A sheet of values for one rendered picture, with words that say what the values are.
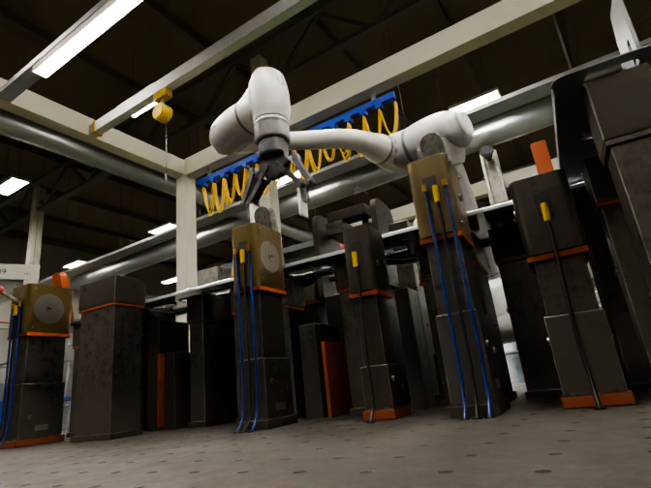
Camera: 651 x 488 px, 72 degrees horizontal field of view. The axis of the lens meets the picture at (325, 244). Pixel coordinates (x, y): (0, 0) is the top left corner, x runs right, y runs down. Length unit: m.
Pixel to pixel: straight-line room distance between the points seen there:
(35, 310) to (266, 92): 0.75
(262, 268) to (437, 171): 0.34
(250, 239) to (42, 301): 0.63
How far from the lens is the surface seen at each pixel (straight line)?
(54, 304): 1.29
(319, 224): 1.18
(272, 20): 3.60
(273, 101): 1.15
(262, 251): 0.80
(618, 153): 0.46
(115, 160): 13.12
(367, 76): 4.39
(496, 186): 1.05
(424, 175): 0.65
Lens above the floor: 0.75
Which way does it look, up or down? 18 degrees up
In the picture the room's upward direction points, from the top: 6 degrees counter-clockwise
